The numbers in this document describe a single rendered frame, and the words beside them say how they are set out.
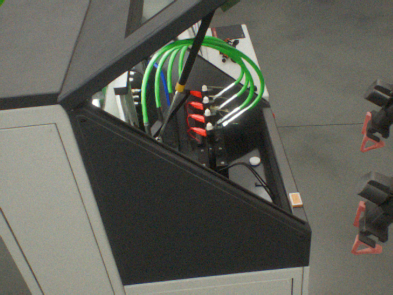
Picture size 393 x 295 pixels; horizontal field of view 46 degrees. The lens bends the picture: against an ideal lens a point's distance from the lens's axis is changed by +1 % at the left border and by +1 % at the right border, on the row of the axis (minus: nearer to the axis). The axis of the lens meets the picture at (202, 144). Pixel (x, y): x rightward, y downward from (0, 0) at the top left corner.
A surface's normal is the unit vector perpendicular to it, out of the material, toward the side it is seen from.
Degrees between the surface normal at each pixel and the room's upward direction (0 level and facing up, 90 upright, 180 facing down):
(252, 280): 90
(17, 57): 0
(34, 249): 90
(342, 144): 0
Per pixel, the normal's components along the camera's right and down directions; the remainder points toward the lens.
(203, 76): 0.07, 0.61
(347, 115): -0.08, -0.78
